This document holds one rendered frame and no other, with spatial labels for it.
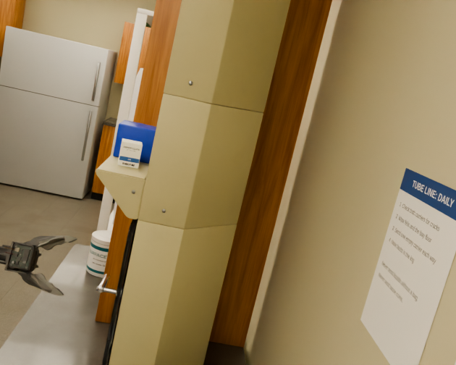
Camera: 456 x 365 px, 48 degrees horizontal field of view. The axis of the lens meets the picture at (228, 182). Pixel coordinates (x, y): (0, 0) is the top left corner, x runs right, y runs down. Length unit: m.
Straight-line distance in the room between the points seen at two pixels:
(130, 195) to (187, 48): 0.36
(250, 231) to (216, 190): 0.39
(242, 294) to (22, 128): 5.00
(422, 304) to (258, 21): 0.75
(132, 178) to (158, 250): 0.18
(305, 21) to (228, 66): 0.45
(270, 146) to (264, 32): 0.42
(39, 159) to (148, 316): 5.19
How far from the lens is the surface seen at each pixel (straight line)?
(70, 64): 6.21
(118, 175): 1.20
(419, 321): 0.77
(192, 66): 1.16
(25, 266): 1.34
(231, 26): 1.18
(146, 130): 1.37
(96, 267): 2.04
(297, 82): 1.56
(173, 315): 1.32
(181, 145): 1.17
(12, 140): 6.46
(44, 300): 1.84
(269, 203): 1.60
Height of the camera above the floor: 1.77
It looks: 11 degrees down
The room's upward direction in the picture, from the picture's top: 13 degrees clockwise
